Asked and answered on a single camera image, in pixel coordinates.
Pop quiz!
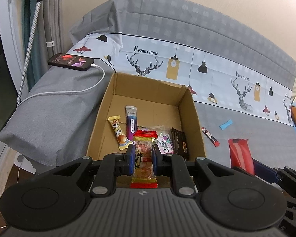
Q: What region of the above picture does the braided black white cable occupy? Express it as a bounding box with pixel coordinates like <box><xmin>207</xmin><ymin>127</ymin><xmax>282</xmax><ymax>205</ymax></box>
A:
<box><xmin>16</xmin><ymin>1</ymin><xmax>43</xmax><ymax>107</ymax></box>

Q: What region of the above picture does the purple stick packet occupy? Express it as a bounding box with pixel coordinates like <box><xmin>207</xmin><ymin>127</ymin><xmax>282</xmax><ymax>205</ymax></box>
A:
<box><xmin>125</xmin><ymin>106</ymin><xmax>140</xmax><ymax>141</ymax></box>

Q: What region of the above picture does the yellow snack packet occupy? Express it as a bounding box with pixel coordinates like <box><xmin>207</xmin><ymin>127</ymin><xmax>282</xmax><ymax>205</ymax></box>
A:
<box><xmin>108</xmin><ymin>117</ymin><xmax>133</xmax><ymax>151</ymax></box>

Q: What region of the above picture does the printed grey bed sheet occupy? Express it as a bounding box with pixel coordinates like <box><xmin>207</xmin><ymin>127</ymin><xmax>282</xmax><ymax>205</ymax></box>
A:
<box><xmin>69</xmin><ymin>0</ymin><xmax>296</xmax><ymax>178</ymax></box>

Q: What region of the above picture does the brown cardboard box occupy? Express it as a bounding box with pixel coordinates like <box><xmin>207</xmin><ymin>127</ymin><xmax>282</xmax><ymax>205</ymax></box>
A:
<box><xmin>86</xmin><ymin>72</ymin><xmax>205</xmax><ymax>190</ymax></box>

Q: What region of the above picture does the black smartphone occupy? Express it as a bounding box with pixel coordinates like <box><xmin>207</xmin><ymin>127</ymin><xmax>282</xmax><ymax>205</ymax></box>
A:
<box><xmin>47</xmin><ymin>53</ymin><xmax>95</xmax><ymax>72</ymax></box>

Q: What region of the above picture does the teal curtain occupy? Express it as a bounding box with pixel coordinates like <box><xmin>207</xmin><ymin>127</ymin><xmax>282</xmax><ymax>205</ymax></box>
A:
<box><xmin>23</xmin><ymin>0</ymin><xmax>44</xmax><ymax>90</ymax></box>

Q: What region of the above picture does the small blue packet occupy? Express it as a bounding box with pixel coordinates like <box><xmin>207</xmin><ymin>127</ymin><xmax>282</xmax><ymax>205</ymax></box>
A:
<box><xmin>219</xmin><ymin>119</ymin><xmax>233</xmax><ymax>130</ymax></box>

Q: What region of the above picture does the white charging cable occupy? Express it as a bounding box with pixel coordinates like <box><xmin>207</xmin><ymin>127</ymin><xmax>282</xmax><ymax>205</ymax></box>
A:
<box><xmin>17</xmin><ymin>64</ymin><xmax>105</xmax><ymax>107</ymax></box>

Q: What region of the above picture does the clear red-ended snack packet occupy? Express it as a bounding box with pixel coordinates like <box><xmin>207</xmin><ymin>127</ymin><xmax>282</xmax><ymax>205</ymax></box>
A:
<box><xmin>130</xmin><ymin>129</ymin><xmax>159</xmax><ymax>188</ymax></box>

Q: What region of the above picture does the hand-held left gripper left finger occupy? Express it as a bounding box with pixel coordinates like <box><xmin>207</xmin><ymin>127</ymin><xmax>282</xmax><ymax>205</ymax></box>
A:
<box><xmin>43</xmin><ymin>144</ymin><xmax>136</xmax><ymax>198</ymax></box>

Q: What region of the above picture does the red black stick packet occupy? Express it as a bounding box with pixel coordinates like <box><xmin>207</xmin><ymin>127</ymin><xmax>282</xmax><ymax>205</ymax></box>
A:
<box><xmin>201</xmin><ymin>127</ymin><xmax>220</xmax><ymax>147</ymax></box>

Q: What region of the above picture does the white plastic object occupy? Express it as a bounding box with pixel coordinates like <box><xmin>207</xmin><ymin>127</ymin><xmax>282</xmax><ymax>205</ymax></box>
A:
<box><xmin>15</xmin><ymin>154</ymin><xmax>37</xmax><ymax>175</ymax></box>

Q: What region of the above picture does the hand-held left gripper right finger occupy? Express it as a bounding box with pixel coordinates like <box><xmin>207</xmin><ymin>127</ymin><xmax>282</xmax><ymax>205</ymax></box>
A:
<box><xmin>152</xmin><ymin>145</ymin><xmax>237</xmax><ymax>198</ymax></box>

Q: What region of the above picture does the black snack packet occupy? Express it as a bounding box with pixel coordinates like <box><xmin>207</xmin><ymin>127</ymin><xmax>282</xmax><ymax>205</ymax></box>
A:
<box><xmin>171</xmin><ymin>127</ymin><xmax>189</xmax><ymax>159</ymax></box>

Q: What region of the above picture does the grey curtain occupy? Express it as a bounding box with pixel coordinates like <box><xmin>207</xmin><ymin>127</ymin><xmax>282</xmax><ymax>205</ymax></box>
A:
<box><xmin>41</xmin><ymin>0</ymin><xmax>73</xmax><ymax>55</ymax></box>

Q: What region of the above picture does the grey pillow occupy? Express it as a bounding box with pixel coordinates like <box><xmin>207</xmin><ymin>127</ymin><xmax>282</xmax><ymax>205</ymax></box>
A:
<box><xmin>0</xmin><ymin>63</ymin><xmax>114</xmax><ymax>166</ymax></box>

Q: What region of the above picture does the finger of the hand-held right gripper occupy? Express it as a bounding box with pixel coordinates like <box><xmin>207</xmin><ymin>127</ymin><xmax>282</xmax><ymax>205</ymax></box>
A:
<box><xmin>233</xmin><ymin>167</ymin><xmax>256</xmax><ymax>177</ymax></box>
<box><xmin>252</xmin><ymin>158</ymin><xmax>296</xmax><ymax>197</ymax></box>

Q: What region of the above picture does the white window frame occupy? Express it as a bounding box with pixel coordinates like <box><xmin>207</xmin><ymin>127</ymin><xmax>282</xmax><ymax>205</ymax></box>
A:
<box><xmin>0</xmin><ymin>0</ymin><xmax>31</xmax><ymax>109</ymax></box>

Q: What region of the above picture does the large red snack packet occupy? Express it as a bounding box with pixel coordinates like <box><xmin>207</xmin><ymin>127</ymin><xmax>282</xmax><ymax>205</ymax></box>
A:
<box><xmin>228</xmin><ymin>138</ymin><xmax>256</xmax><ymax>176</ymax></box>

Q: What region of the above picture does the pink white snack packet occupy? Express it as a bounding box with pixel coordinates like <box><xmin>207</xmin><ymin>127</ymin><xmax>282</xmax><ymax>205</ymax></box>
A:
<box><xmin>157</xmin><ymin>128</ymin><xmax>174</xmax><ymax>155</ymax></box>

